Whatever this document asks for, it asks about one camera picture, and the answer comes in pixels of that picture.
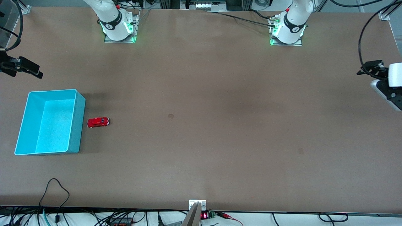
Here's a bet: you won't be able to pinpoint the red beetle toy car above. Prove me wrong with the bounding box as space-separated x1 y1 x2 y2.
87 117 110 128

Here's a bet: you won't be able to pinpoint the blue plastic box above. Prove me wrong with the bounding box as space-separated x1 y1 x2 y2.
14 89 86 156

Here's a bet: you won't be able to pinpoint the black power strip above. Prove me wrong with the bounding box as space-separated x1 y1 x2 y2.
108 217 134 225

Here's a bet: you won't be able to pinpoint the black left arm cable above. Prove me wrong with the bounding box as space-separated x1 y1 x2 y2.
330 0 402 73

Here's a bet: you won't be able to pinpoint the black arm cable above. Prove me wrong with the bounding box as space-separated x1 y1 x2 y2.
0 0 24 51
330 0 402 73

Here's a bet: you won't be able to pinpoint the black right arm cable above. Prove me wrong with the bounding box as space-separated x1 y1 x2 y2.
0 0 24 51

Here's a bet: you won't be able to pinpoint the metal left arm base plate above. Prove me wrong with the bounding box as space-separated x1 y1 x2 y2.
269 14 303 47

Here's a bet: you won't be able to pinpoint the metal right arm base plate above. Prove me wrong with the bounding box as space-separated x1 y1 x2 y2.
104 9 140 43

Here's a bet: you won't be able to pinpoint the thin black looped cable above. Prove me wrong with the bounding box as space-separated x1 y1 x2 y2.
38 178 70 224

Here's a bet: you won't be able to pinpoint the black cable on table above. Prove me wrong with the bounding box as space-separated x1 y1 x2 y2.
217 9 277 27

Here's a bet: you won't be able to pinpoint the black coiled cable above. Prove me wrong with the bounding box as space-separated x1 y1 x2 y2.
318 213 349 223

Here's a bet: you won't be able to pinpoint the aluminium frame with lit device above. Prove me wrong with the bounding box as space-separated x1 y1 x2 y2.
159 0 253 12

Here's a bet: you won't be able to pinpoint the white mount bracket plate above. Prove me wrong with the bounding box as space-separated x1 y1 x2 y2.
189 200 207 211

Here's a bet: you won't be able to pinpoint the red clip lead wire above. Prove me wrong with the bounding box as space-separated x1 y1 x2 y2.
217 212 244 226

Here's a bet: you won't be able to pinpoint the grey camera mount bar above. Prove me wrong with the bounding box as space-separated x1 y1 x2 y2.
182 202 202 226

